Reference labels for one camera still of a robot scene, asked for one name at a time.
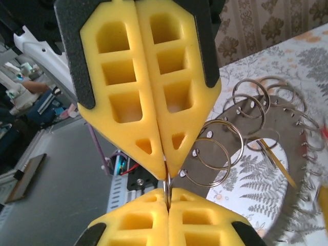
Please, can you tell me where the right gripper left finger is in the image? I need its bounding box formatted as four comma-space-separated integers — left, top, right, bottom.
75, 188, 170, 246

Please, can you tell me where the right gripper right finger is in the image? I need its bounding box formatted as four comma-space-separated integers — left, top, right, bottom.
168, 188, 268, 246

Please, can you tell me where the steel split key ring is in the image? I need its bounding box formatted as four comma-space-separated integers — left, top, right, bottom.
257, 76, 292, 103
232, 77, 269, 113
162, 158, 173, 208
224, 93, 265, 136
202, 120, 244, 169
194, 137, 231, 187
245, 130, 280, 152
297, 115, 326, 152

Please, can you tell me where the brass key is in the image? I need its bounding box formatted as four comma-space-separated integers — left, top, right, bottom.
257, 138, 298, 189

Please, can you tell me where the perforated steel disc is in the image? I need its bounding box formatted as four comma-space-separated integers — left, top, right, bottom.
179, 95, 328, 246

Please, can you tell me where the person's forearm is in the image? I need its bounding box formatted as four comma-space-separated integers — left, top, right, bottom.
24, 80, 51, 94

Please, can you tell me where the pink bottle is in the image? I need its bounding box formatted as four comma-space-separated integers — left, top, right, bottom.
60, 105, 78, 119

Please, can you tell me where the blue bag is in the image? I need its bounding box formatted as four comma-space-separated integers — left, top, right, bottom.
25, 89, 75, 129

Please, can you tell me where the floral tablecloth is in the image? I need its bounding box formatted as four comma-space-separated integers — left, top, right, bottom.
206, 25, 328, 246

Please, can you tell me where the brown flat board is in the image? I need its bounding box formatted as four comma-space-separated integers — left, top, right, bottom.
4, 153, 48, 204

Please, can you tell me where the white slotted cable duct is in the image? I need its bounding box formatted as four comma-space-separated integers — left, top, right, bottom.
106, 175, 129, 215

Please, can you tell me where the short purple cable loop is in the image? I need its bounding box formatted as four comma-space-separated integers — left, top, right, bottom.
91, 122, 126, 177

